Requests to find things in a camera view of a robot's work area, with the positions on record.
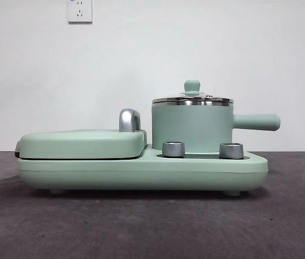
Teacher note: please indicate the glass lid with green knob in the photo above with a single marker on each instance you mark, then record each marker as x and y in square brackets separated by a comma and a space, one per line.
[193, 85]

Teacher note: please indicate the silver control knob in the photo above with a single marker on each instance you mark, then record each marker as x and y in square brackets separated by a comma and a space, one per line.
[173, 149]
[231, 150]

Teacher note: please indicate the mint green breakfast machine base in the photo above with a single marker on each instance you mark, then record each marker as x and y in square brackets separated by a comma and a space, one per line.
[141, 175]

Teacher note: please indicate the white wall socket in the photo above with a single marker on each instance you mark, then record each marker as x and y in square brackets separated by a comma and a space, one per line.
[79, 12]

